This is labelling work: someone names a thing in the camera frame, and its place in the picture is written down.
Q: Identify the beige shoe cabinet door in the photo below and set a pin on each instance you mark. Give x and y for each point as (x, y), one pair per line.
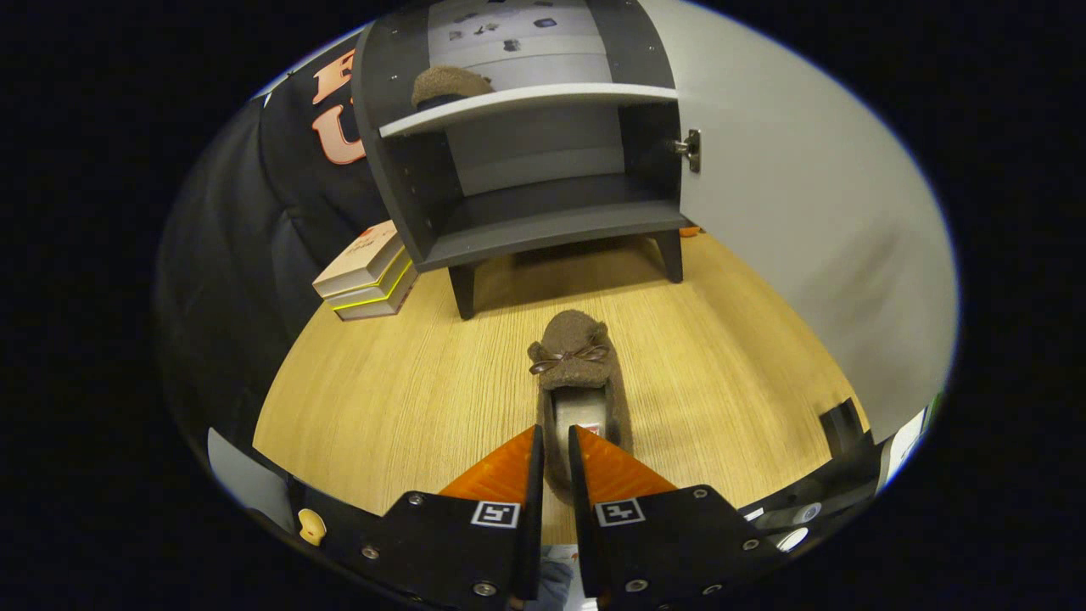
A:
(806, 212)

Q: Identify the brown fuzzy shoe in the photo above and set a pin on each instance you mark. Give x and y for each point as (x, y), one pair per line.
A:
(577, 335)
(445, 83)

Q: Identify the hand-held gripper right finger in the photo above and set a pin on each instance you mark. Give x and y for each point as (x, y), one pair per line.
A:
(581, 535)

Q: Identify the metal door hinge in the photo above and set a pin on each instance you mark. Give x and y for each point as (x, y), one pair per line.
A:
(691, 153)

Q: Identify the black backdrop cloth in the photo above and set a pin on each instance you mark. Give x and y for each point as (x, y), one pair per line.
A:
(237, 255)

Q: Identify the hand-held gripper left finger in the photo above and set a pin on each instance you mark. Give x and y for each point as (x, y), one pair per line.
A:
(533, 526)

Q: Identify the beige cover book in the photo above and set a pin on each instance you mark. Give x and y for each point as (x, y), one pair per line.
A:
(361, 255)

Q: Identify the grey cover book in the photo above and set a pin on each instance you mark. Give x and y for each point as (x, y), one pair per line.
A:
(373, 311)

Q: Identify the yellow edged book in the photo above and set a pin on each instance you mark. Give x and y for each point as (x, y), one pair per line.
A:
(399, 280)

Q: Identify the white board edge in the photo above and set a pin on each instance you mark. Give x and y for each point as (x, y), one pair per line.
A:
(904, 441)

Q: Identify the dark grey shoe cabinet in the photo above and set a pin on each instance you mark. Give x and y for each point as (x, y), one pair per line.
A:
(543, 225)

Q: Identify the grey chair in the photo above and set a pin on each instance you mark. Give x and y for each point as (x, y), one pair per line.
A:
(246, 479)

